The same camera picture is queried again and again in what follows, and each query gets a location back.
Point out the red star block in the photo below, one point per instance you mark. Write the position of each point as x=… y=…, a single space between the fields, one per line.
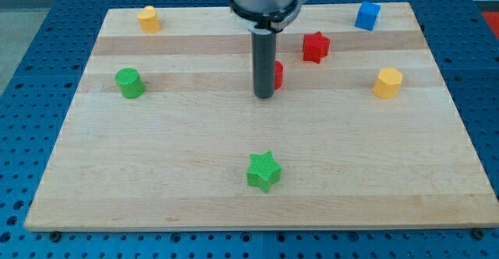
x=315 y=47

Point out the wooden board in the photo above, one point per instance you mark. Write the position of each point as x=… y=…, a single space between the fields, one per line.
x=175 y=158

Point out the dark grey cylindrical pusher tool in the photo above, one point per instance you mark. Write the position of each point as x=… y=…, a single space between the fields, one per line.
x=263 y=53

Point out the blue cube block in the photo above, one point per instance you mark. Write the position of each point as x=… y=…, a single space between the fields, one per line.
x=367 y=15

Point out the green star block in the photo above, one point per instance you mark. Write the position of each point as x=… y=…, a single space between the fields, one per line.
x=263 y=171

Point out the green cylinder block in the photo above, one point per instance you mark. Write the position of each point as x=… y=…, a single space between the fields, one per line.
x=129 y=83

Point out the yellow hexagon block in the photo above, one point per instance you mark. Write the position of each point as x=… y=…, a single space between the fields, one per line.
x=388 y=82

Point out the red block behind tool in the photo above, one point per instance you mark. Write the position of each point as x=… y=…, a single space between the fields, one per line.
x=278 y=75

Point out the yellow heart block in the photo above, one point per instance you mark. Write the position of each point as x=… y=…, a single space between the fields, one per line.
x=148 y=20

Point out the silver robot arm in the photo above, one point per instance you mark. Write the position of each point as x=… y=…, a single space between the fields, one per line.
x=266 y=16

